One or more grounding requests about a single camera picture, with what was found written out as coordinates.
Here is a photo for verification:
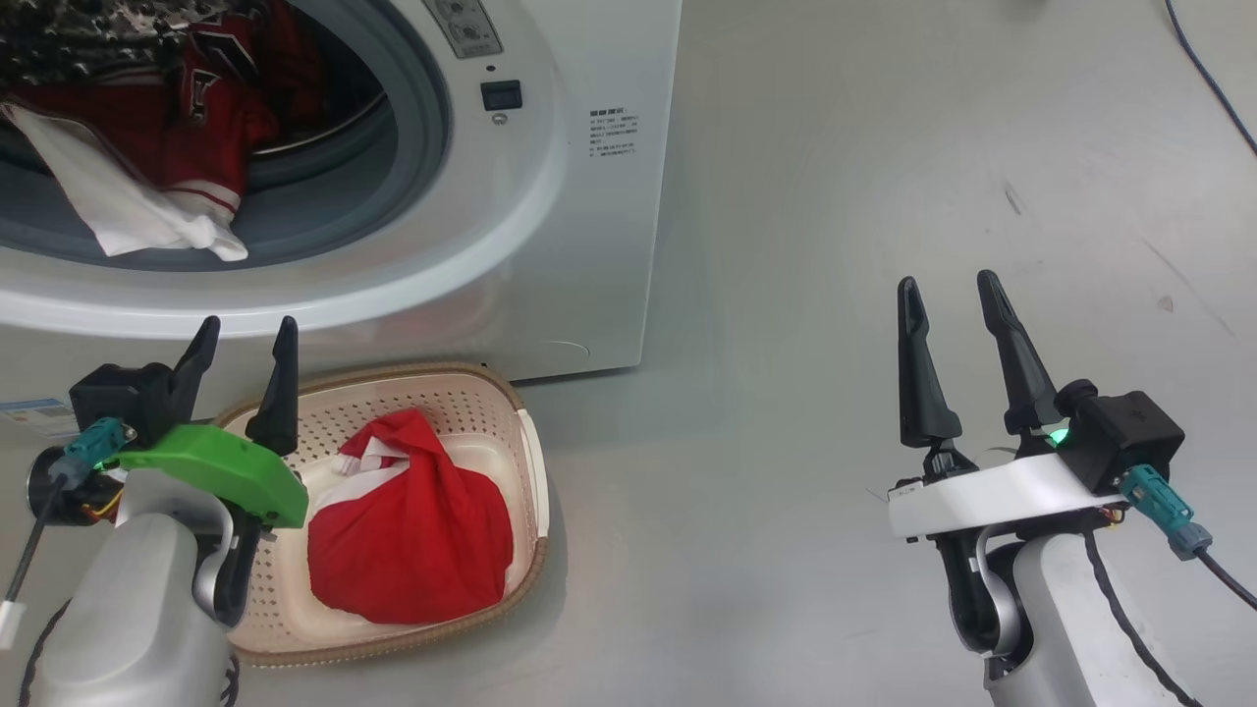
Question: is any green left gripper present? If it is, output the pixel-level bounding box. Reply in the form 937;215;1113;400
103;315;310;531

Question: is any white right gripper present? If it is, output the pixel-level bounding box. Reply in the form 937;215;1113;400
889;270;1130;541

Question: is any white cloth garment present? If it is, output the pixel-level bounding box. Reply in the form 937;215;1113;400
0;103;249;263

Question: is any plain red garment white trim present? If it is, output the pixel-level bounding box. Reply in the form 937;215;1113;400
307;408;515;626

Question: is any red numbered sports jersey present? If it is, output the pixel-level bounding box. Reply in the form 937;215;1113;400
5;0;325;219

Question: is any cream perforated laundry basket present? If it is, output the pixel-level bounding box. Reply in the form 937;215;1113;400
214;361;551;669

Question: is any white front-load washing machine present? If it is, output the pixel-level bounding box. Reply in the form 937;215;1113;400
0;0;683;386

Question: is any blue energy label sticker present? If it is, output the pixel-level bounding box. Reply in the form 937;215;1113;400
0;396;80;439

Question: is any grey warning sticker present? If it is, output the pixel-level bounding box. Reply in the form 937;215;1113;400
422;0;504;60

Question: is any teal left camera connector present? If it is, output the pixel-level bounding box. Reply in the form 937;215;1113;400
64;417;138;484

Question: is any teal camera connector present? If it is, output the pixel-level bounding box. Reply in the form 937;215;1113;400
1120;464;1214;561
64;417;138;484

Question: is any teal right camera connector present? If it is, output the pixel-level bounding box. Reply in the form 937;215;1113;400
1120;464;1214;561

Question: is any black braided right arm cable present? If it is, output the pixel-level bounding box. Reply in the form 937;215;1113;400
1080;530;1204;707

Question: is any thin black left camera cable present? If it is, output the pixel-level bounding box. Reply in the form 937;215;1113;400
0;473;72;649

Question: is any thin black camera cable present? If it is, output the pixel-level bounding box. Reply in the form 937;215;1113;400
0;473;72;649
1193;548;1257;612

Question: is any thin black right camera cable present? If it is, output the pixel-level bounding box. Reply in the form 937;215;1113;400
1193;548;1257;612

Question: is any black floor power cable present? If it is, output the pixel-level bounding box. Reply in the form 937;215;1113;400
1164;0;1257;158

